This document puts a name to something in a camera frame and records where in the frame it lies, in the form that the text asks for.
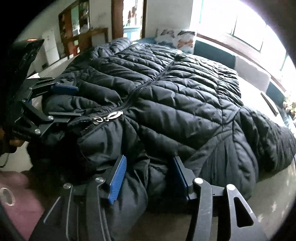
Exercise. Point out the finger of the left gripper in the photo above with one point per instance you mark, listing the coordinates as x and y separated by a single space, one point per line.
66 88
55 118

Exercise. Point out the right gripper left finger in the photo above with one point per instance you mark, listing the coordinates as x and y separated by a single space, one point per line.
79 211

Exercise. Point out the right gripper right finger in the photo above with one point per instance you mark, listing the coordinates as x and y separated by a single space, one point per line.
236 220

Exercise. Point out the black puffer jacket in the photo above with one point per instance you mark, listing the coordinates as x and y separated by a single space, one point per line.
151 103

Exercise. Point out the white cabinet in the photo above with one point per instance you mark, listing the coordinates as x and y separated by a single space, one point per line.
50 47

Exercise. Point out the wooden desk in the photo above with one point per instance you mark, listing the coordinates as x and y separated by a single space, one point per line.
92 38

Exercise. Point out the grey star quilted bedspread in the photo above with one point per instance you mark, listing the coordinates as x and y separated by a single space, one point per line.
271 200

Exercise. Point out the grey headboard cushion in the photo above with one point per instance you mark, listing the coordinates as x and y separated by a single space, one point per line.
252 73

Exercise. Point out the butterfly print pillow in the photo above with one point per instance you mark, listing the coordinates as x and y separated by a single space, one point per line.
183 40

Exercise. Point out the green framed window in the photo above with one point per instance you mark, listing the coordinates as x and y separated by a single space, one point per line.
237 19

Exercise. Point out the wooden wall shelf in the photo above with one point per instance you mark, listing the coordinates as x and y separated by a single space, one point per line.
72 21

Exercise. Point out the wooden door frame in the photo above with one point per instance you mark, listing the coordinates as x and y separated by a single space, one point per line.
128 19

